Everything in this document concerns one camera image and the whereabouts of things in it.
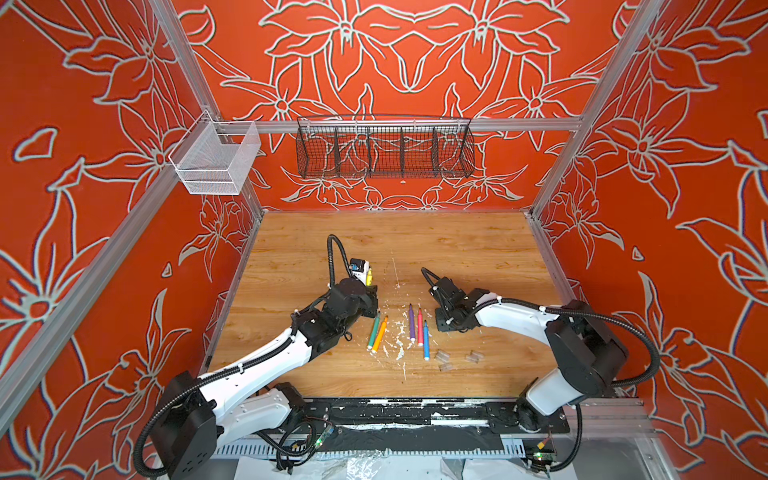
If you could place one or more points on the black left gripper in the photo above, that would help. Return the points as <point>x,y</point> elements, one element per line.
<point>370,297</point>

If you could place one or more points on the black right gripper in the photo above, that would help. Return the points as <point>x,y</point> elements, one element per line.
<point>440,325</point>

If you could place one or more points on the green pen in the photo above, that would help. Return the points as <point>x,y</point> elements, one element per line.
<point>374,331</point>

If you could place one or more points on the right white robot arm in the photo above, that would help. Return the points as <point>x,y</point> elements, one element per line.
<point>588,355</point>

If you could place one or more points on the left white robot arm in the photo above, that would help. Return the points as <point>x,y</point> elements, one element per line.
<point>196,415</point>

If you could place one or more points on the blue pen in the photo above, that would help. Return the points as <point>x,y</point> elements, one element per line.
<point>425,341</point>

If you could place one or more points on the pink pen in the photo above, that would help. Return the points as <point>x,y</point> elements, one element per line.
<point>419,325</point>

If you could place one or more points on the purple pen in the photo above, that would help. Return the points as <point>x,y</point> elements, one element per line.
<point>411,323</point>

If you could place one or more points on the orange pen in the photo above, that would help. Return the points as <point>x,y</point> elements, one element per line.
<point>380,334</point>

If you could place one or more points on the white mesh basket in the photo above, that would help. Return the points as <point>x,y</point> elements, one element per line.
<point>215,158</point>

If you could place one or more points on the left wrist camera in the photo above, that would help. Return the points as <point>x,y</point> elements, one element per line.
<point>361,270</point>

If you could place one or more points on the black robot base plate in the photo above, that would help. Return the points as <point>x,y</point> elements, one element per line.
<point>403,423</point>

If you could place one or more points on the white cable duct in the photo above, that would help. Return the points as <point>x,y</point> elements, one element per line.
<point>509,448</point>

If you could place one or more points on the black wire basket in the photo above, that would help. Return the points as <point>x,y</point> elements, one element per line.
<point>401,153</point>

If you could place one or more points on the horizontal aluminium frame rail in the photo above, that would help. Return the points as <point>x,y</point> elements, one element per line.
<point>476,125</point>

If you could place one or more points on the right aluminium frame post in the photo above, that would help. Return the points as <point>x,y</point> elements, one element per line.
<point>619,61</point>

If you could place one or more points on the left aluminium frame rail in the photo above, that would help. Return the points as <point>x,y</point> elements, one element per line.
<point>76,193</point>

